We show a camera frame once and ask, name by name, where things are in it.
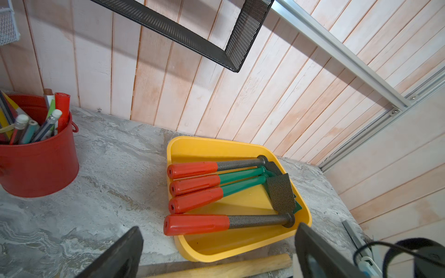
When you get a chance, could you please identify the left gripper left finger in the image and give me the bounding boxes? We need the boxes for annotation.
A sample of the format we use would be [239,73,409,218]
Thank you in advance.
[76,226,144,278]

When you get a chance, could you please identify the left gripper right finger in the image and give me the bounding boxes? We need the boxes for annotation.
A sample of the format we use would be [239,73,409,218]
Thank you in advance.
[294,222,366,278]

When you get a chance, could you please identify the wooden handle pick hammer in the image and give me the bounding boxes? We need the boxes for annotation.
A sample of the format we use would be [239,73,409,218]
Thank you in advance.
[136,254,293,278]

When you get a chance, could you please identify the green hoe red grip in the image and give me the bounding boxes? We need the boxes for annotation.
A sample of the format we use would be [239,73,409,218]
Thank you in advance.
[169,166,277,197]
[168,174,302,214]

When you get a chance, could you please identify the yellow plastic storage box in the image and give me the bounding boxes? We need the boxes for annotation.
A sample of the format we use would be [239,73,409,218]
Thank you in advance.
[166,136,312,262]

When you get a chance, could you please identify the grey speckled hoe red grip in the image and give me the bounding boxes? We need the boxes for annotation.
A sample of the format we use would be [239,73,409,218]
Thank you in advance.
[167,155,283,179]

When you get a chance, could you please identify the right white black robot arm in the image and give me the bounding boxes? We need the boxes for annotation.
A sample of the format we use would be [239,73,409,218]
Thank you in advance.
[353,237,445,278]

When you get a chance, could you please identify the red metal pen bucket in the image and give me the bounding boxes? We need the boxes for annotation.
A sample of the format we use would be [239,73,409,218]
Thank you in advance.
[1,95,79,198]

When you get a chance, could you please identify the pens in red bucket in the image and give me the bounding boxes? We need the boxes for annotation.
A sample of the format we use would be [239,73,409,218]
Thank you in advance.
[1,89,71,145]

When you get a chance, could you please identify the white wire mesh shelf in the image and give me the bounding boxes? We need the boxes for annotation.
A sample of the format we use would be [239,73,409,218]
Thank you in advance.
[0,0,20,46]

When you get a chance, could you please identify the black mesh wall basket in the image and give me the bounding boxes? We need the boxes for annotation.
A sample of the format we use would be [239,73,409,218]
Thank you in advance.
[90,0,275,73]

